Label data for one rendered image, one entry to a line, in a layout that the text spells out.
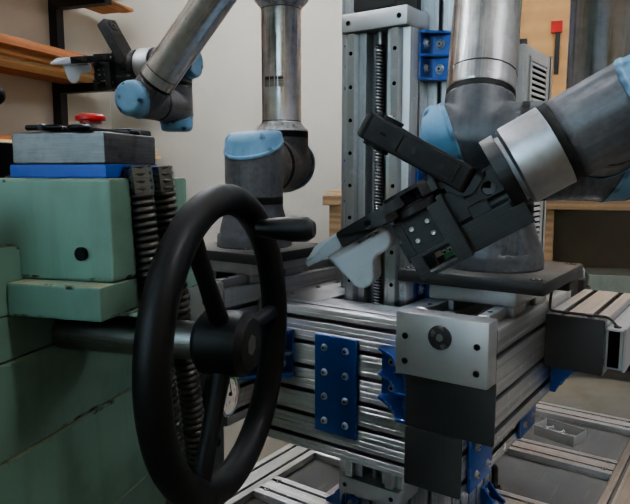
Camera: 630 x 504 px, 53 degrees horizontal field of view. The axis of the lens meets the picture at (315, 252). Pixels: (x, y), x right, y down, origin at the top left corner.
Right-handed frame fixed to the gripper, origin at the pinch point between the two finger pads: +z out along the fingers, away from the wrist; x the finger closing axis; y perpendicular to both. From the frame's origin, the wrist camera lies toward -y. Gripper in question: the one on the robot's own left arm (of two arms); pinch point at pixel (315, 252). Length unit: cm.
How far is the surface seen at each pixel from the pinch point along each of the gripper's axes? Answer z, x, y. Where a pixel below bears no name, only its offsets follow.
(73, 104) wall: 187, 296, -168
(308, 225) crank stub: -1.8, -3.6, -2.4
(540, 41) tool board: -72, 308, -49
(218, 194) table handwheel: 1.4, -11.6, -7.8
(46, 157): 13.8, -12.4, -18.5
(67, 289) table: 15.9, -15.6, -6.9
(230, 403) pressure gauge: 27.0, 18.0, 12.2
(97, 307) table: 14.1, -15.6, -4.3
